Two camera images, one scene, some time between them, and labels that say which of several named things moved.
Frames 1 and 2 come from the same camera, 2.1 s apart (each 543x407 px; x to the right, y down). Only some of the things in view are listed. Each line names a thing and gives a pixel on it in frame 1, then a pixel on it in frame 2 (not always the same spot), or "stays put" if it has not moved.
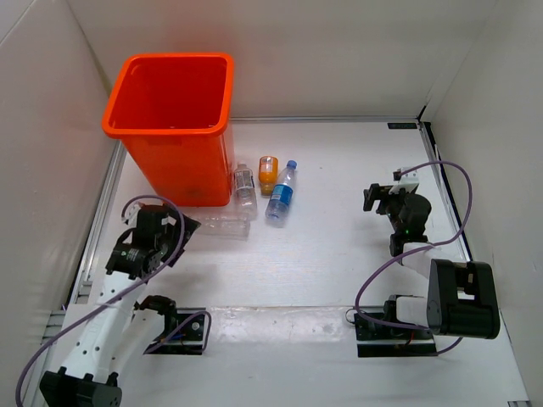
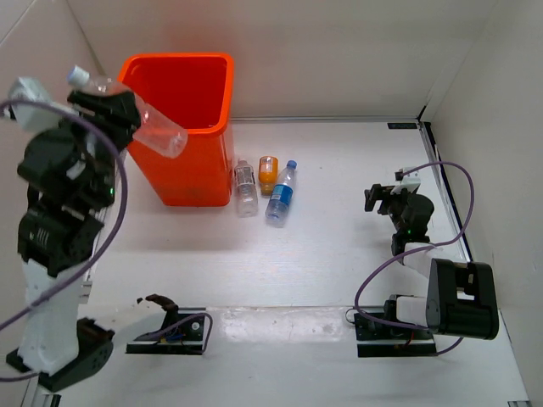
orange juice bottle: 268,174 stays put
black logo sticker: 402,125 stays put
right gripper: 376,190 stays put
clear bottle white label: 246,196 stays put
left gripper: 176,229 → 120,114
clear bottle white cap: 232,223 → 165,138
